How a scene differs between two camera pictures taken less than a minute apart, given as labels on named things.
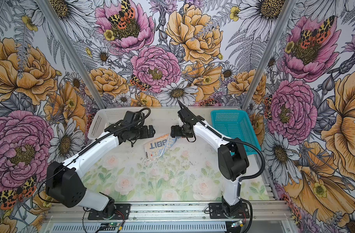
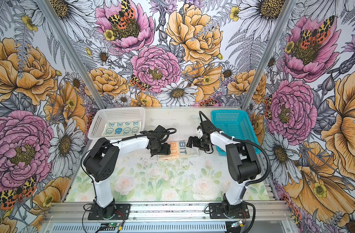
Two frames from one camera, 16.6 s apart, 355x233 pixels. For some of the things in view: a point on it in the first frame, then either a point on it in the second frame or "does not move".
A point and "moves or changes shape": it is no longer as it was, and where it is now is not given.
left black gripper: [145, 134] → [166, 150]
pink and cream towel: [155, 148] moves or changes shape
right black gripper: [176, 131] → [195, 143]
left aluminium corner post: [61, 36] does not move
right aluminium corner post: [287, 8] does not move
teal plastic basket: [231, 124] does not move
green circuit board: [114, 224] does not move
